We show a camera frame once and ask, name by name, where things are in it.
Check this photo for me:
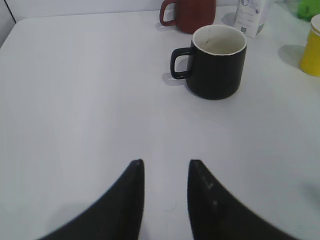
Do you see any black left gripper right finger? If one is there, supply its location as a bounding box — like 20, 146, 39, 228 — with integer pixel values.
187, 159, 293, 240

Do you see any white milk carton bottle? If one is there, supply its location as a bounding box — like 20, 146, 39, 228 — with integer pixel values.
233, 0, 272, 38

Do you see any yellow paper cup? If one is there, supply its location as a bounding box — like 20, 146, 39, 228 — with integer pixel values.
299, 14, 320, 77

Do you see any green soda bottle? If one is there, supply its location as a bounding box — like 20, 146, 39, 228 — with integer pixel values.
296, 0, 320, 22

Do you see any dark red ceramic mug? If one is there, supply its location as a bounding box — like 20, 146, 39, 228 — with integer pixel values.
159, 0, 217, 34

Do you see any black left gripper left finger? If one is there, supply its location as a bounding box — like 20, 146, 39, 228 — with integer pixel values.
43, 159, 145, 240

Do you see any black ceramic mug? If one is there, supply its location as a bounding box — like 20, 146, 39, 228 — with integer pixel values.
170, 24, 248, 100

